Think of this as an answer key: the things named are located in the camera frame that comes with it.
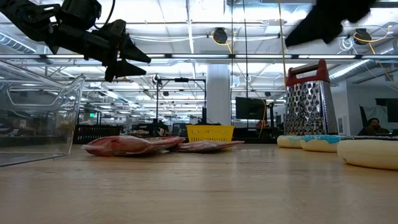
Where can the black monitor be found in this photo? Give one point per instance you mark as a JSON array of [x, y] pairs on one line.
[[250, 109]]

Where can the clear plastic container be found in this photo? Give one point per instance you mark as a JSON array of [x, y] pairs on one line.
[[37, 124]]

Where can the white square pillar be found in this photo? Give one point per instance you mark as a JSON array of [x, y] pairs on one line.
[[219, 93]]

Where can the silver ventilation duct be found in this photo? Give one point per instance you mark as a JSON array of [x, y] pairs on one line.
[[351, 68]]

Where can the yellow plastic basket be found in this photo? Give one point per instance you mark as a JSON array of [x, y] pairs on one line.
[[210, 133]]

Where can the black metal stand frame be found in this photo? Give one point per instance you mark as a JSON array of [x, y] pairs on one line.
[[157, 102]]

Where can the person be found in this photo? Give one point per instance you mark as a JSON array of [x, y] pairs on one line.
[[374, 126]]

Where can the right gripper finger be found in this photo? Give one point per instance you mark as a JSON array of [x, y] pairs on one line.
[[317, 29]]

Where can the blue frosted toy donut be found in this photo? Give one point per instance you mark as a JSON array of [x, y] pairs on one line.
[[320, 144]]

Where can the chocolate frosted toy donut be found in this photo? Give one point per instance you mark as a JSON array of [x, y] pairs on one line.
[[370, 154]]

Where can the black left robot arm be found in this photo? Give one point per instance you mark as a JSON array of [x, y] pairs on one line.
[[21, 15]]

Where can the red snack packet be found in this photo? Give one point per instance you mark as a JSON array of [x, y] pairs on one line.
[[124, 146], [205, 146]]

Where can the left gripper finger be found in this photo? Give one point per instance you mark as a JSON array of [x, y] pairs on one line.
[[124, 70], [130, 51]]

